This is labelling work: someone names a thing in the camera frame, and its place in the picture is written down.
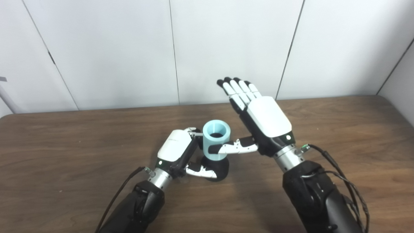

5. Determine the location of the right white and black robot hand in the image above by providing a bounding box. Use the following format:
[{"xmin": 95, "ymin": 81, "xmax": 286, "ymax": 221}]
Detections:
[{"xmin": 209, "ymin": 77, "xmax": 296, "ymax": 157}]

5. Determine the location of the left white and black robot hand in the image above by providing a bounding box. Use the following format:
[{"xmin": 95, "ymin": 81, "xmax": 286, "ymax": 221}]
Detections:
[{"xmin": 155, "ymin": 127, "xmax": 218, "ymax": 179}]

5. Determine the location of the light-blue hose cylinder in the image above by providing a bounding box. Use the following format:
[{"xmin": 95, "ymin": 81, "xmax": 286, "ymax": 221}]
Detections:
[{"xmin": 202, "ymin": 120, "xmax": 231, "ymax": 161}]

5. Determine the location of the black flared nozzle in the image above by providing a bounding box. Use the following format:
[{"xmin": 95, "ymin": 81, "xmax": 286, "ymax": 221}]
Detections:
[{"xmin": 201, "ymin": 155, "xmax": 230, "ymax": 182}]

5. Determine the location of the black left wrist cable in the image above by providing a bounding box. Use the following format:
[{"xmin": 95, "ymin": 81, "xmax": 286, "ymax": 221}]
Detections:
[{"xmin": 95, "ymin": 166, "xmax": 151, "ymax": 233}]

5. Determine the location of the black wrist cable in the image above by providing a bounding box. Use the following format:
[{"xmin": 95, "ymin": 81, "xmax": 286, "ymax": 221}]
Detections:
[
  {"xmin": 95, "ymin": 166, "xmax": 151, "ymax": 233},
  {"xmin": 301, "ymin": 144, "xmax": 371, "ymax": 233}
]

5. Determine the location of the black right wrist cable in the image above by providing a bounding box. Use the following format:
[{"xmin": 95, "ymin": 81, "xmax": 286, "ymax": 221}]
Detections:
[{"xmin": 301, "ymin": 144, "xmax": 371, "ymax": 233}]

